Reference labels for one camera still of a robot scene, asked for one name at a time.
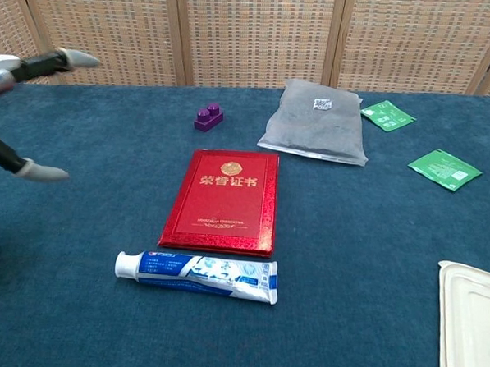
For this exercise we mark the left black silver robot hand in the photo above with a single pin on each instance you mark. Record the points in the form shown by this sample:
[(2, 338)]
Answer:
[(33, 67)]

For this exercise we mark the white blue toothpaste tube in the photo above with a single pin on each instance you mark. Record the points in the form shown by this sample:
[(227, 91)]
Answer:
[(207, 274)]

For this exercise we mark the red certificate book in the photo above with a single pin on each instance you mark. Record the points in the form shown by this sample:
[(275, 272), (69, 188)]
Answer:
[(223, 203)]

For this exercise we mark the purple toy building block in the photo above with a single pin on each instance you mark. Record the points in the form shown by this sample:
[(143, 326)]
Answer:
[(207, 118)]

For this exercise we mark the woven bamboo folding screen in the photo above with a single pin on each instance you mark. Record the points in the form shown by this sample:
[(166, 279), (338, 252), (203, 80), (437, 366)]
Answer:
[(252, 36)]

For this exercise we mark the grey translucent plastic bag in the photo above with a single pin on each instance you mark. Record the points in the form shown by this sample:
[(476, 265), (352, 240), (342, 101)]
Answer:
[(315, 127)]

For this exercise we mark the blue table cloth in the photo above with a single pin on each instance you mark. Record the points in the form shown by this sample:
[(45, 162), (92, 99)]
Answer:
[(237, 323)]

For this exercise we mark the green sachet with white print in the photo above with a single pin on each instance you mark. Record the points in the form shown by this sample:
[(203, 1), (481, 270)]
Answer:
[(388, 115)]

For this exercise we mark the plain green sachet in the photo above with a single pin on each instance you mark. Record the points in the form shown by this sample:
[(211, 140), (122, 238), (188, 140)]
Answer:
[(444, 169)]

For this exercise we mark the cream disposable food container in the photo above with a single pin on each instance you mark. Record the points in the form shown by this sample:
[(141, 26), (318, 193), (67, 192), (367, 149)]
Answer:
[(472, 323)]

